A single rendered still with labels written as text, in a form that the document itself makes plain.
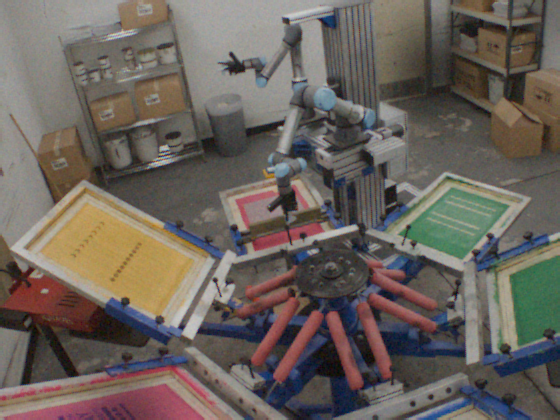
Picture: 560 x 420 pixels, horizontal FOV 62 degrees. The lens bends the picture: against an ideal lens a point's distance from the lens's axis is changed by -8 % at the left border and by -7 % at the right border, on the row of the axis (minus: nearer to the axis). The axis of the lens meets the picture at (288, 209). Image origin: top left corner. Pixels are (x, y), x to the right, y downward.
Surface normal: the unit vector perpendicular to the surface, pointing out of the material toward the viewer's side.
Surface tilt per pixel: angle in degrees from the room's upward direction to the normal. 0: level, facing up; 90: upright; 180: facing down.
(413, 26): 90
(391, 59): 90
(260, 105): 90
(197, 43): 90
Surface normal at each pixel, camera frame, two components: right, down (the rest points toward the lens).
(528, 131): 0.04, 0.53
